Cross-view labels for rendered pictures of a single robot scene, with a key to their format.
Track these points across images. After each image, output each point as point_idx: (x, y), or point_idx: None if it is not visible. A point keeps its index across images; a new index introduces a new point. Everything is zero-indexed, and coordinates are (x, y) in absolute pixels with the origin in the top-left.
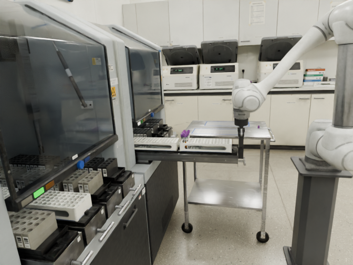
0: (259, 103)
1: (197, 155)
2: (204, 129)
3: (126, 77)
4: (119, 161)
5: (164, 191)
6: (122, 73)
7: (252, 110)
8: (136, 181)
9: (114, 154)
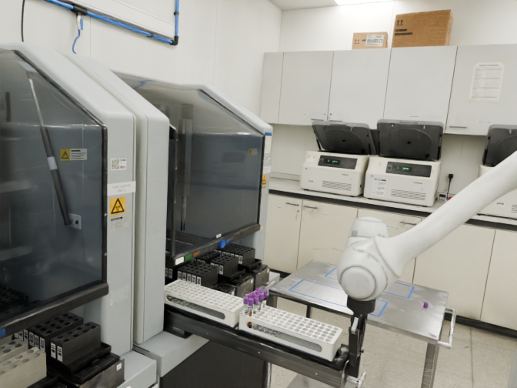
0: (376, 286)
1: (265, 347)
2: (319, 285)
3: (162, 179)
4: (112, 329)
5: (221, 384)
6: (151, 172)
7: (360, 297)
8: (133, 373)
9: (101, 317)
